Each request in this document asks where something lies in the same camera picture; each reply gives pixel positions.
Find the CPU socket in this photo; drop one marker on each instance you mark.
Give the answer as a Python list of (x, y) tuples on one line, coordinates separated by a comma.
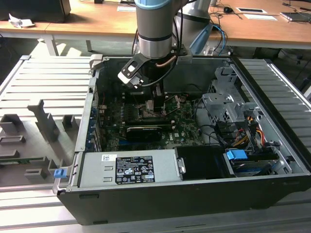
[(145, 116)]

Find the crumpled white paper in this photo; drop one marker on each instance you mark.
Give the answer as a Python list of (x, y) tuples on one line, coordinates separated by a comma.
[(20, 21)]

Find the silver power supply unit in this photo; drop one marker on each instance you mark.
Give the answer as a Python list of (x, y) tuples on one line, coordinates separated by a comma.
[(97, 170)]

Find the black graphics card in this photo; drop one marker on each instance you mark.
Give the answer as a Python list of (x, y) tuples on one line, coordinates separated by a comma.
[(143, 133)]

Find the wooden desk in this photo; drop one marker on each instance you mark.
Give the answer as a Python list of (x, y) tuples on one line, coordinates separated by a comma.
[(97, 19)]

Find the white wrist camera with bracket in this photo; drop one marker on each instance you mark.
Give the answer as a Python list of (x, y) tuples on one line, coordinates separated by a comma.
[(126, 76)]

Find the grey parts rack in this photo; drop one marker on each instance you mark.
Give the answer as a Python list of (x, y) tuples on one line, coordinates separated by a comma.
[(43, 121)]

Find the blue case latch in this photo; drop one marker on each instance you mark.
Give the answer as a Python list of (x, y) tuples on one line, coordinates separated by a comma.
[(59, 174)]

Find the white paper sheet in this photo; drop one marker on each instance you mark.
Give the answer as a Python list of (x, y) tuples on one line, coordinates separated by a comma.
[(126, 8), (260, 17)]

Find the silver square CPU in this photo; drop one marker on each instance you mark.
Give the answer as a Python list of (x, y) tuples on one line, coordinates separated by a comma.
[(149, 106)]

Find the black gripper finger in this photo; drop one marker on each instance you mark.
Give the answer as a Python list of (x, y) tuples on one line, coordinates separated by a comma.
[(160, 104)]

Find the blue disk carrier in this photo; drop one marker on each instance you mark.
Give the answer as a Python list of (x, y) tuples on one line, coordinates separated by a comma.
[(235, 155)]

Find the black open PC case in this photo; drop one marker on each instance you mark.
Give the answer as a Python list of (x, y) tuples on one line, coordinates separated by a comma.
[(170, 206)]

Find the grey metal disk bay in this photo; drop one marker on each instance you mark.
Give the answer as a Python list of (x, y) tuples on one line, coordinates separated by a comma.
[(218, 106)]

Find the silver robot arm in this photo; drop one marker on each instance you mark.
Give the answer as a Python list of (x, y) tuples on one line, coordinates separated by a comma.
[(155, 24)]

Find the black box on desk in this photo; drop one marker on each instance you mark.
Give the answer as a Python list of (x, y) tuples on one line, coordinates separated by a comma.
[(36, 9)]

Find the green motherboard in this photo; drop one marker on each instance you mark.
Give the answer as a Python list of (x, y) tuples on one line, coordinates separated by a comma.
[(184, 121)]

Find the green RAM stick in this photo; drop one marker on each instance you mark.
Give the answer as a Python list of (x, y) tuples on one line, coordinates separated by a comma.
[(22, 160)]

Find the black computer mouse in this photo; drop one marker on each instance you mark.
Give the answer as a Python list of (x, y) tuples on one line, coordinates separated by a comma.
[(228, 9)]

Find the black RAM slot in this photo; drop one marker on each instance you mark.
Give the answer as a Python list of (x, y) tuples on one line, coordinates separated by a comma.
[(145, 126), (145, 121)]

